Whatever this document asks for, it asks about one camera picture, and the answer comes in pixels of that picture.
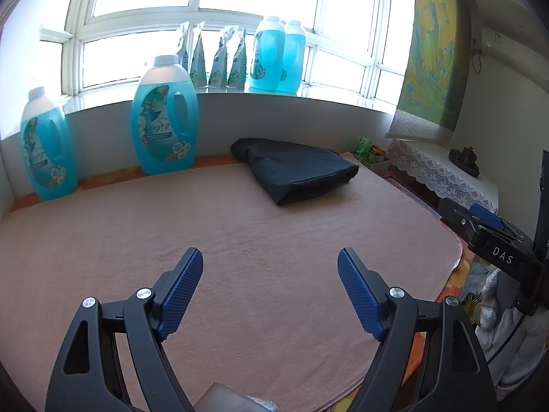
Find white lace tablecloth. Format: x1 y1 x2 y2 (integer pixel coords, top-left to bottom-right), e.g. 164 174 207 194
386 138 500 213

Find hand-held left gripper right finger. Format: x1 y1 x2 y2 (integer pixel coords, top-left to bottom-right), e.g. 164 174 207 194
337 248 500 412

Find black pants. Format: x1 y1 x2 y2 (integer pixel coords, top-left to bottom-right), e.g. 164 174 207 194
230 137 360 207

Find white air conditioner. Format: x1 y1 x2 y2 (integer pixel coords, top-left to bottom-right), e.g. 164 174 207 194
479 26 530 63

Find grey crumpled cloth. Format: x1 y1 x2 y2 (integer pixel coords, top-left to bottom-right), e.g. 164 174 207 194
465 262 549 396

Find large blue detergent bottle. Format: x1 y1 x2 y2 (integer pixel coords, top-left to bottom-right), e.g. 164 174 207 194
19 86 79 201
131 55 199 176

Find pink blanket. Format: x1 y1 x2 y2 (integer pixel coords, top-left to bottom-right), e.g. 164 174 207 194
0 152 466 412

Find white window frame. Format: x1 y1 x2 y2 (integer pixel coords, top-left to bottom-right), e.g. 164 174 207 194
38 0 414 108

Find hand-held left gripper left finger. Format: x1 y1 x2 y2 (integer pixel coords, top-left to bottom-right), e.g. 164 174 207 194
45 248 204 412

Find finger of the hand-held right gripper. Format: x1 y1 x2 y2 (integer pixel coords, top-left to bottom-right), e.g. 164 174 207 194
469 204 504 231
438 197 487 237

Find dark teapot set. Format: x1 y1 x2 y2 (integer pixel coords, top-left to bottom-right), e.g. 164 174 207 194
448 146 480 178

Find yellow green wall hanging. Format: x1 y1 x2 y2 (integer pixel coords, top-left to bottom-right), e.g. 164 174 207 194
386 0 472 142

